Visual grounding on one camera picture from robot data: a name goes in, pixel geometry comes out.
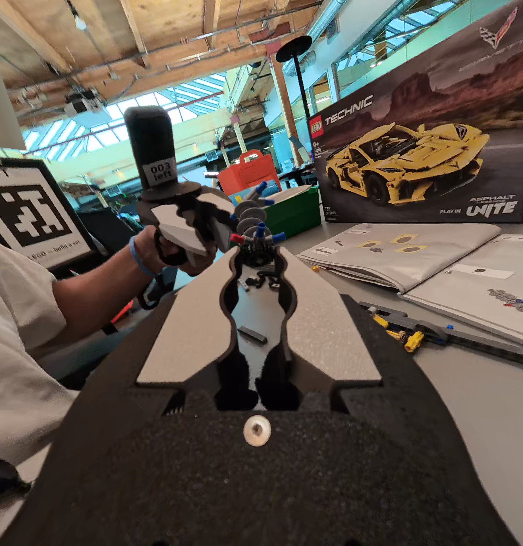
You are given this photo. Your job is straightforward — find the small black lego pieces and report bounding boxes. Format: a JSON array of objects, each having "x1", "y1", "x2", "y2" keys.
[{"x1": 246, "y1": 271, "x2": 283, "y2": 291}]

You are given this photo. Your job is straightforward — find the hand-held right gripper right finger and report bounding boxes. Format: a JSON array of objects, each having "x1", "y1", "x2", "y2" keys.
[{"x1": 275, "y1": 247, "x2": 382, "y2": 404}]

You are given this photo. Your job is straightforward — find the lego set box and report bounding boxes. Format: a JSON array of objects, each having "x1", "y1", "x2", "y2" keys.
[{"x1": 308, "y1": 6, "x2": 523, "y2": 224}]

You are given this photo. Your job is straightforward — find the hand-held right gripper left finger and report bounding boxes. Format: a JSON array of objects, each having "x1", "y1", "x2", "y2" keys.
[{"x1": 136, "y1": 247, "x2": 241, "y2": 406}]

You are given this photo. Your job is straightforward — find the dark grey lego beam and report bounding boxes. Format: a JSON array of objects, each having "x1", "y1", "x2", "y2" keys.
[{"x1": 237, "y1": 326, "x2": 268, "y2": 345}]

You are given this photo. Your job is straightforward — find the person's left forearm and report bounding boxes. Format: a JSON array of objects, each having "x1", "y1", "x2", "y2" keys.
[{"x1": 50, "y1": 243, "x2": 153, "y2": 342}]

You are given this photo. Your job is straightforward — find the black disc-topped pole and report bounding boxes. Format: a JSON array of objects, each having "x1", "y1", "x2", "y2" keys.
[{"x1": 275, "y1": 35, "x2": 314, "y2": 120}]

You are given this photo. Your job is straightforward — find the green plastic bin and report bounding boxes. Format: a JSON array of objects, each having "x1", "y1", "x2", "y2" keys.
[{"x1": 263, "y1": 185, "x2": 322, "y2": 241}]

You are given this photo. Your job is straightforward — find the person's left hand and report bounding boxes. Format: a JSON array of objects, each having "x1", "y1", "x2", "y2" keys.
[{"x1": 134, "y1": 224, "x2": 219, "y2": 276}]

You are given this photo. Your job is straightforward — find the grey lego shock absorber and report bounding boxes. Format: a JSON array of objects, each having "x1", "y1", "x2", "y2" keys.
[{"x1": 229, "y1": 205, "x2": 287, "y2": 268}]

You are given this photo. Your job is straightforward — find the blue wristband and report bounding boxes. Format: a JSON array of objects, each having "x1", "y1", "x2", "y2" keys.
[{"x1": 128, "y1": 235, "x2": 156, "y2": 279}]

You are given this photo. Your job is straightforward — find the lego instruction booklet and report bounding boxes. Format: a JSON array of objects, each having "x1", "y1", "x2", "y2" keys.
[{"x1": 296, "y1": 222, "x2": 523, "y2": 348}]

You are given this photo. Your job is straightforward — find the lego chassis assembly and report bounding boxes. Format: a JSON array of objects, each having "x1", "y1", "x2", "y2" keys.
[{"x1": 359, "y1": 301, "x2": 523, "y2": 367}]

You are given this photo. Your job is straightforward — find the ceiling projector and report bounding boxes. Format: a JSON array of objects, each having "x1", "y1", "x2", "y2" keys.
[{"x1": 63, "y1": 87, "x2": 104, "y2": 118}]

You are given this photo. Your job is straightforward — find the orange carry bag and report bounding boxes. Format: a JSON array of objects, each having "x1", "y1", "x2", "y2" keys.
[{"x1": 217, "y1": 149, "x2": 281, "y2": 195}]

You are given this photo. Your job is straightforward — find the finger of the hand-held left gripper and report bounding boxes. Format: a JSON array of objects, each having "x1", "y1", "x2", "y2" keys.
[
  {"x1": 151, "y1": 205, "x2": 209, "y2": 257},
  {"x1": 200, "y1": 190, "x2": 241, "y2": 254}
]

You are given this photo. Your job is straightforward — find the black framed marker sign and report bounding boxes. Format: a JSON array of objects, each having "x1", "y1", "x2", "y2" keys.
[{"x1": 0, "y1": 158, "x2": 98, "y2": 270}]

